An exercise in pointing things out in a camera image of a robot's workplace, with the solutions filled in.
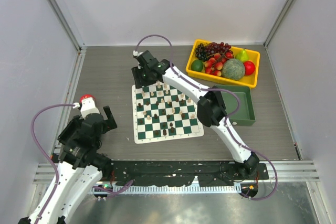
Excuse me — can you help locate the green white chess board mat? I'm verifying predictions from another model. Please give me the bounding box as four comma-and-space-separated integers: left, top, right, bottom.
131, 81, 204, 144

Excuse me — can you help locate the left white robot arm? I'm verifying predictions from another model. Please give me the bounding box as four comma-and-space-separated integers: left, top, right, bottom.
19, 106, 117, 223

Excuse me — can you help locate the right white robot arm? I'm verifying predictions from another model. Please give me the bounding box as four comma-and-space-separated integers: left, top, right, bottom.
132, 50, 259, 179

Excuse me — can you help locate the red apple on table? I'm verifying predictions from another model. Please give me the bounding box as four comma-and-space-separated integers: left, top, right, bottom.
79, 94, 95, 102

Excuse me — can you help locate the green lime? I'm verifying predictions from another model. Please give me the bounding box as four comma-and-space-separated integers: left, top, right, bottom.
191, 60, 204, 72

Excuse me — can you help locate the black grape bunch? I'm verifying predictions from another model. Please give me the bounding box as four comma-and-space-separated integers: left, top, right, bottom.
195, 43, 208, 62

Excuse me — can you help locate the red cherry bunch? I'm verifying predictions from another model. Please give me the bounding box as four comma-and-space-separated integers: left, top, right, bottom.
204, 52, 234, 77

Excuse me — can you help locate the dark red grape bunch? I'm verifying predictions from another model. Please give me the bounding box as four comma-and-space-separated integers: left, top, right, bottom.
204, 42, 233, 56

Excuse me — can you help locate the green netted melon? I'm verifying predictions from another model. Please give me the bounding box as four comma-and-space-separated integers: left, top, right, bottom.
222, 59, 245, 81

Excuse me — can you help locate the green yellow pear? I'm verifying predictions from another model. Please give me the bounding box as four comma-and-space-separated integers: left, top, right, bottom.
235, 48, 249, 63

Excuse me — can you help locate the red apple in bin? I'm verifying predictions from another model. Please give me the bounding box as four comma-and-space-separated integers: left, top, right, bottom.
244, 61, 256, 76

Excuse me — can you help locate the yellow plastic fruit bin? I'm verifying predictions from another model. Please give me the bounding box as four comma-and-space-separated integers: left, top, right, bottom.
186, 39, 260, 88

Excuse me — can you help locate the green plastic tray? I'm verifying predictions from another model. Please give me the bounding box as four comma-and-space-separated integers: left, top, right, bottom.
215, 85, 256, 126

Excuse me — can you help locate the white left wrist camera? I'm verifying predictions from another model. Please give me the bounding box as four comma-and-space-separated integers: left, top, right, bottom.
72, 97, 100, 119

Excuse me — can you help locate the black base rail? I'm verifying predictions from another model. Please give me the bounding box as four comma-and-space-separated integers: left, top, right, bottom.
92, 156, 269, 187

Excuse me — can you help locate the aluminium frame rail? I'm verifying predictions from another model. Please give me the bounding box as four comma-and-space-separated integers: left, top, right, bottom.
34, 159, 320, 201

